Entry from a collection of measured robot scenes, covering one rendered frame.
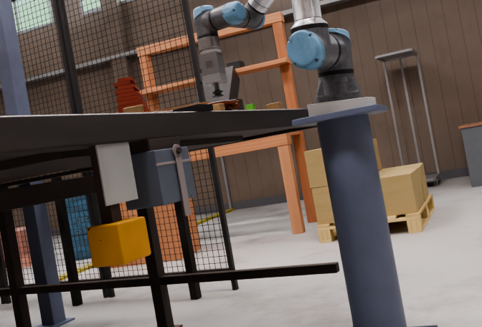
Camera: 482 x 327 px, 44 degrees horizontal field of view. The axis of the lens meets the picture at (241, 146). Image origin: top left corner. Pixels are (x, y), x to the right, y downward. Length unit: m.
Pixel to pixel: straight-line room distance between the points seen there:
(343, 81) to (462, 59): 6.79
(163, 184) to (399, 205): 3.55
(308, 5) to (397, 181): 2.98
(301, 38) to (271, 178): 7.33
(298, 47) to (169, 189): 0.72
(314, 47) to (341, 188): 0.46
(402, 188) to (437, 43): 4.30
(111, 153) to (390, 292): 1.10
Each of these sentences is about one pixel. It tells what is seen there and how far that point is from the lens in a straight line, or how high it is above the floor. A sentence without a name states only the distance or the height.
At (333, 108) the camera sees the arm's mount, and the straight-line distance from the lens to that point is 1.90.
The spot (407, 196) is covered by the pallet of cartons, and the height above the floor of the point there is 0.27.
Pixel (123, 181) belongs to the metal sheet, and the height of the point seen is 0.78.
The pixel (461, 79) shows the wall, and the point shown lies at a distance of 8.67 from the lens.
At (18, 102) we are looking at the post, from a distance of 3.77.
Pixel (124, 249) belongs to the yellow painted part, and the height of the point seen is 0.65.
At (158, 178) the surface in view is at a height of 0.77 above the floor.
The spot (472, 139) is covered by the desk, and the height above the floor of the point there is 0.53.
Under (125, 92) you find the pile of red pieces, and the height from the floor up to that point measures 1.17.
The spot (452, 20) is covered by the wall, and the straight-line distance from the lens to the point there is 8.75.
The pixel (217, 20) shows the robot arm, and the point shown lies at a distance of 2.07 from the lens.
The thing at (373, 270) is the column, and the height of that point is 0.36.
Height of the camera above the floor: 0.78
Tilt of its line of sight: 1 degrees up
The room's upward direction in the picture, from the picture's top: 10 degrees counter-clockwise
